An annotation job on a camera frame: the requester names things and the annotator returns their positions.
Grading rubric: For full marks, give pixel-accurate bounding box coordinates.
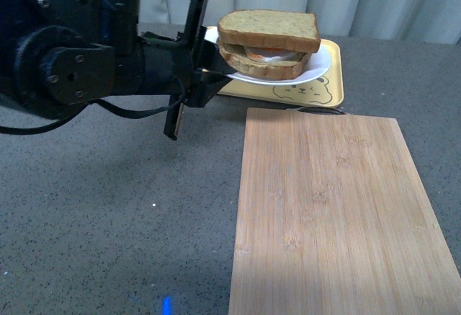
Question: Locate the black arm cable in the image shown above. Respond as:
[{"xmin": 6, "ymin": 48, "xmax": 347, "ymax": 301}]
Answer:
[{"xmin": 0, "ymin": 76, "xmax": 188, "ymax": 136}]

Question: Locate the fried egg filling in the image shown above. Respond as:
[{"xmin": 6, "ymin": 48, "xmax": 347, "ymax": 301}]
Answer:
[{"xmin": 228, "ymin": 45, "xmax": 305, "ymax": 66}]

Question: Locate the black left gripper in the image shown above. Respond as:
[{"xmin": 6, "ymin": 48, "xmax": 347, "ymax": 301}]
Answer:
[{"xmin": 139, "ymin": 0, "xmax": 236, "ymax": 141}]

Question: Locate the white round plate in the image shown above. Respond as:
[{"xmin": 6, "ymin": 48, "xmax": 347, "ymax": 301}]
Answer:
[{"xmin": 205, "ymin": 27, "xmax": 331, "ymax": 85}]

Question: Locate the metal cutting board handle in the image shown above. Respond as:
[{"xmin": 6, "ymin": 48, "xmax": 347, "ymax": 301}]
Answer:
[{"xmin": 287, "ymin": 107, "xmax": 347, "ymax": 115}]

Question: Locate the bamboo cutting board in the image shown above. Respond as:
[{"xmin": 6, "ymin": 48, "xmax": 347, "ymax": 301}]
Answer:
[{"xmin": 229, "ymin": 108, "xmax": 460, "ymax": 314}]

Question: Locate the yellow bear tray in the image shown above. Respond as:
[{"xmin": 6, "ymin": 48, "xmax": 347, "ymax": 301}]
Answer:
[{"xmin": 219, "ymin": 39, "xmax": 344, "ymax": 108}]

